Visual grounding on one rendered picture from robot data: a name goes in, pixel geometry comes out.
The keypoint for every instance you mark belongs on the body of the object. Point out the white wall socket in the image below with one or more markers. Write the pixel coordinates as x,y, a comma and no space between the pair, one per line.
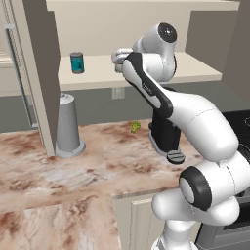
118,93

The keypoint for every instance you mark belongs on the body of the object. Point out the teal can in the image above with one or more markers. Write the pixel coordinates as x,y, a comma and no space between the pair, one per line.
77,62

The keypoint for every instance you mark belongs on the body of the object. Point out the black coffee machine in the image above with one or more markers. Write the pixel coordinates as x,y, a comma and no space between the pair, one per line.
165,133

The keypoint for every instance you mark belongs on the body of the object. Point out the grey cone-shaped stand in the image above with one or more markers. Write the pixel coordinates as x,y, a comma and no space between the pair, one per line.
67,127

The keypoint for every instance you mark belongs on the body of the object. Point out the beige base cabinet door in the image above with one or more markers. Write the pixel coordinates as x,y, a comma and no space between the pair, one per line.
141,224

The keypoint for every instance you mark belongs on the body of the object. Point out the green broccoli piece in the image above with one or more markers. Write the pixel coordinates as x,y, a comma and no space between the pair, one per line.
135,126

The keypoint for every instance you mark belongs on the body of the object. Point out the black hob stove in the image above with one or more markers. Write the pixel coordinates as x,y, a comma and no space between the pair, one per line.
236,118

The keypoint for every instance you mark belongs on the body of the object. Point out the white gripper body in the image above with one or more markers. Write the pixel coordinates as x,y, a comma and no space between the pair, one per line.
119,58

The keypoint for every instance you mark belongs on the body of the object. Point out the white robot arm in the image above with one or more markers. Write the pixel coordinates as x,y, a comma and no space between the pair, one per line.
201,123

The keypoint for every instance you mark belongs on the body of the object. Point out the beige open wall cabinet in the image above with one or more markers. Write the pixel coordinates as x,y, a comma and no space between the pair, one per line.
97,70

